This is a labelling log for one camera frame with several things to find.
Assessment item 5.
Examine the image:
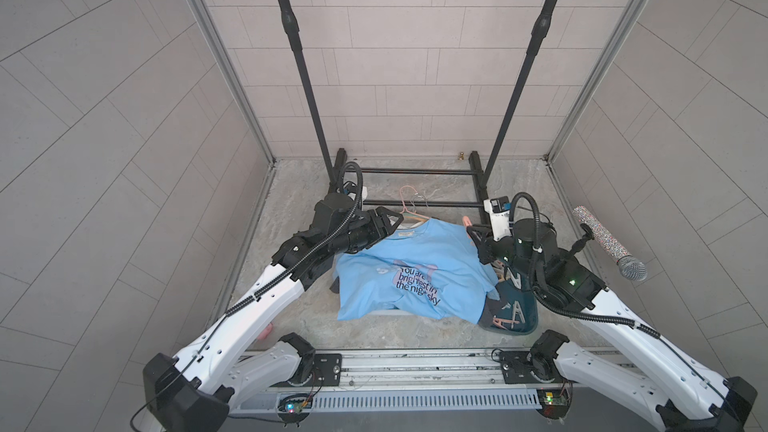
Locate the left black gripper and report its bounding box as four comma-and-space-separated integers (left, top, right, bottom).
326, 206, 404, 256

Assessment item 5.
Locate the pink wire hanger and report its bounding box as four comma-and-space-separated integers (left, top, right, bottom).
398, 185, 430, 230

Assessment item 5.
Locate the light blue printed t-shirt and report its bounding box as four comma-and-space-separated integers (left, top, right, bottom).
334, 219, 499, 324

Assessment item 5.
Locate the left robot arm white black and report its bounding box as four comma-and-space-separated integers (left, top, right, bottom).
141, 161, 403, 431

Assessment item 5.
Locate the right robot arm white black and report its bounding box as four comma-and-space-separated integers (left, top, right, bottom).
466, 192, 757, 431

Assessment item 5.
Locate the teal plastic tray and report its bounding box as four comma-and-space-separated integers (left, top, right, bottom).
486, 261, 538, 335

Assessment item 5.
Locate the dark folded garment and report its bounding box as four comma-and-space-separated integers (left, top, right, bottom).
478, 297, 509, 330

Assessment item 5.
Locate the glitter microphone on stand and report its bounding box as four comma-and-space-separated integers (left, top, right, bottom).
571, 206, 648, 282

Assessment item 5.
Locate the pink clothespin on floor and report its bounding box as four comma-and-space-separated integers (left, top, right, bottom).
257, 323, 273, 340

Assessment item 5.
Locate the right circuit board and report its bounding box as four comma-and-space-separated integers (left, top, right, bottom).
537, 389, 571, 420

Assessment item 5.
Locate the circuit board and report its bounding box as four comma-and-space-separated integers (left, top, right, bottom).
277, 394, 313, 426
537, 389, 571, 420

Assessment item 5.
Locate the left circuit board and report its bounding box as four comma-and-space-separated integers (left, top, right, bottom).
277, 394, 313, 426

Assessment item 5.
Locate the black clothes rack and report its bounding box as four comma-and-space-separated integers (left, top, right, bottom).
277, 0, 559, 225

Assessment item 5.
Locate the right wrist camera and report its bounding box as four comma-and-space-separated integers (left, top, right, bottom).
483, 196, 511, 241

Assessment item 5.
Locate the silver wire hanger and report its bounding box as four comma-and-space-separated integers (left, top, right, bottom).
412, 190, 430, 209

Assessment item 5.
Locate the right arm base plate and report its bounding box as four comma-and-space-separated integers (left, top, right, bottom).
491, 349, 575, 387

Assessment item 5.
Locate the aluminium mounting rail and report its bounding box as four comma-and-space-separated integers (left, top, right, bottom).
167, 344, 667, 394

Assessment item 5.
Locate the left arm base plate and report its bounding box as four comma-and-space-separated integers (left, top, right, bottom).
274, 353, 343, 388

